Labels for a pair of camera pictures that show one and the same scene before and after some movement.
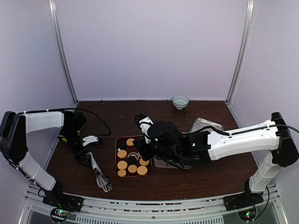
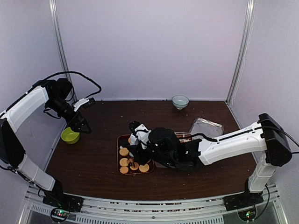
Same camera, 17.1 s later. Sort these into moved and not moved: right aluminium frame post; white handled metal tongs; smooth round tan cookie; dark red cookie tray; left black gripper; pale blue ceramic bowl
Moved: smooth round tan cookie; left black gripper; white handled metal tongs
Not moved: right aluminium frame post; dark red cookie tray; pale blue ceramic bowl
